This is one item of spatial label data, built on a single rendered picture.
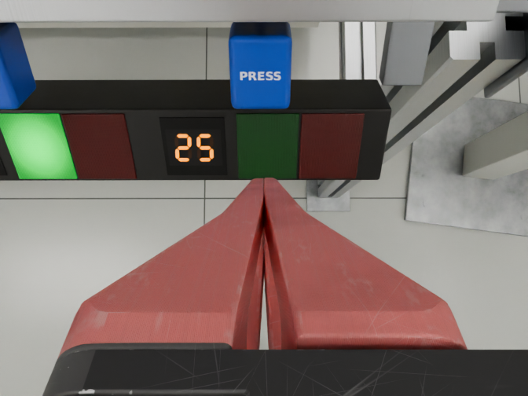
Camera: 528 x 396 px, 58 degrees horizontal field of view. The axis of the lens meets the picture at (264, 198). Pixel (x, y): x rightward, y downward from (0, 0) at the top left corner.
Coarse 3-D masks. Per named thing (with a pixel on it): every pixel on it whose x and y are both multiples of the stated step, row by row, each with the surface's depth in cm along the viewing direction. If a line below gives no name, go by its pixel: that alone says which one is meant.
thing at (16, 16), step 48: (0, 0) 16; (48, 0) 16; (96, 0) 16; (144, 0) 16; (192, 0) 16; (240, 0) 16; (288, 0) 16; (336, 0) 16; (384, 0) 16; (432, 0) 16; (480, 0) 16
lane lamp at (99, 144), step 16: (80, 128) 22; (96, 128) 22; (112, 128) 22; (80, 144) 23; (96, 144) 23; (112, 144) 23; (128, 144) 23; (80, 160) 23; (96, 160) 23; (112, 160) 23; (128, 160) 23; (80, 176) 24; (96, 176) 24; (112, 176) 24; (128, 176) 24
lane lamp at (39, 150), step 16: (16, 128) 22; (32, 128) 22; (48, 128) 22; (16, 144) 23; (32, 144) 23; (48, 144) 23; (64, 144) 23; (16, 160) 23; (32, 160) 23; (48, 160) 23; (64, 160) 23; (32, 176) 24; (48, 176) 24; (64, 176) 24
